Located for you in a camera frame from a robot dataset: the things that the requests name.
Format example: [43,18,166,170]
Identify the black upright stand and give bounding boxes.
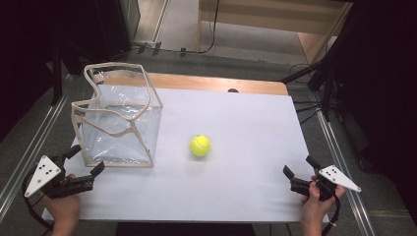
[50,45,65,106]

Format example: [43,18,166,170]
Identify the clear bag with beige trim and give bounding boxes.
[71,62,164,168]

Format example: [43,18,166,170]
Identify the metal floor rail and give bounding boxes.
[314,111,377,236]
[0,94,68,214]

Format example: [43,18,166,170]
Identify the person's left hand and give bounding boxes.
[41,173,83,227]

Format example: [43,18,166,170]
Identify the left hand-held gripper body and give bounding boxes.
[24,153,96,200]

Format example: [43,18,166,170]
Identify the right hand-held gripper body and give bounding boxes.
[289,164,362,203]

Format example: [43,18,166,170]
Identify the wooden table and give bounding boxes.
[92,72,289,96]

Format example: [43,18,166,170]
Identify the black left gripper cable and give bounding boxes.
[21,168,55,235]

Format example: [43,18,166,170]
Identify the yellow tennis ball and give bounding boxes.
[189,134,211,157]

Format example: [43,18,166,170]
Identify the person's right hand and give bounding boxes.
[300,175,347,225]

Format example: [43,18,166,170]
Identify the white table cover sheet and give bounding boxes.
[41,84,329,224]

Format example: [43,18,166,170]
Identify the light wooden shelf unit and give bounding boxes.
[196,0,353,65]

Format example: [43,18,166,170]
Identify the black hanging cable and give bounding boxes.
[196,0,220,55]

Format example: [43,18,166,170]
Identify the dark curtain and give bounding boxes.
[0,0,57,142]
[328,0,417,210]

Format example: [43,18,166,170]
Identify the black tripod stand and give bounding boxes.
[279,48,345,122]

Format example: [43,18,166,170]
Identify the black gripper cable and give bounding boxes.
[21,168,55,235]
[321,195,342,236]

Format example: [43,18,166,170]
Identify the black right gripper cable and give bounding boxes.
[321,195,342,236]

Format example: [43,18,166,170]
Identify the dark cabinet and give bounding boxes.
[65,0,142,63]

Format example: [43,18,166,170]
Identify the black floor cable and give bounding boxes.
[293,97,324,126]

